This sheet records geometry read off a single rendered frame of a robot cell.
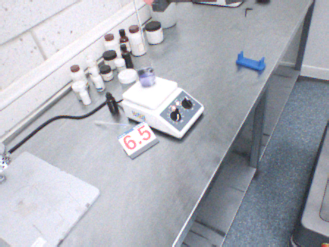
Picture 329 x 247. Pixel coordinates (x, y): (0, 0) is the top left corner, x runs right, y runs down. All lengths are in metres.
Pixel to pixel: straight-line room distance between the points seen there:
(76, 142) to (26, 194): 0.19
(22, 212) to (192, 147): 0.44
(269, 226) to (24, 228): 1.08
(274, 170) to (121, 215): 1.13
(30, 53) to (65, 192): 0.50
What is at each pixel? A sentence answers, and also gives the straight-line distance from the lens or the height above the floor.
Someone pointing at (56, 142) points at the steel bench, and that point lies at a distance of 0.88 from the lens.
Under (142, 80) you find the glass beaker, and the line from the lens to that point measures 0.78.
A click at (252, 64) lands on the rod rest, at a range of 1.01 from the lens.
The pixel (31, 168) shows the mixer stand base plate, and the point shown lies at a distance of 0.84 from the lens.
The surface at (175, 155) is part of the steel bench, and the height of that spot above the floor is 0.75.
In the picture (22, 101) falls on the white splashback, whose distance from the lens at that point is 0.99.
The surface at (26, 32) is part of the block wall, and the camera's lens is 1.03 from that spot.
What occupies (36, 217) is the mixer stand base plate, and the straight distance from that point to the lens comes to 0.73.
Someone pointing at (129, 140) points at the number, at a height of 0.78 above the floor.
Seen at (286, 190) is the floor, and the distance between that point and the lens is 1.58.
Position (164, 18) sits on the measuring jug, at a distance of 1.31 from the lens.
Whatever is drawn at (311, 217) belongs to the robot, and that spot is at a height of 0.36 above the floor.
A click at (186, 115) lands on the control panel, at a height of 0.79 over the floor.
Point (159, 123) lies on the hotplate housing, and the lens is 0.75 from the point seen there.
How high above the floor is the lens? 1.30
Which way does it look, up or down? 44 degrees down
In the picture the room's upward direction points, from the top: 12 degrees counter-clockwise
